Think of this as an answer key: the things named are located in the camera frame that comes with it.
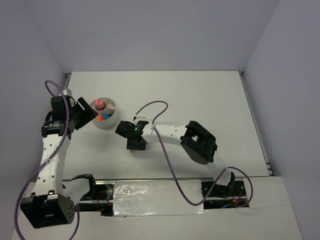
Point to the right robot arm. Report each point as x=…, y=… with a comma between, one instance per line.
x=199, y=144

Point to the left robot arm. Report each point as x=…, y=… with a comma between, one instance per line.
x=50, y=202

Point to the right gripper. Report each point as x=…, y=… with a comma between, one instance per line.
x=131, y=146

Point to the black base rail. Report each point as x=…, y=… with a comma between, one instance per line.
x=101, y=201

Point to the pink eraser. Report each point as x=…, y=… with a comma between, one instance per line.
x=110, y=106

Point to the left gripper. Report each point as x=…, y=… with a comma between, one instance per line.
x=88, y=114

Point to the white round divided container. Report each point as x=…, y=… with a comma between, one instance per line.
x=106, y=117

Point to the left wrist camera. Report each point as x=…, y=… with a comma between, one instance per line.
x=67, y=92

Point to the silver foil mat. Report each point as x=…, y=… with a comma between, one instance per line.
x=151, y=198

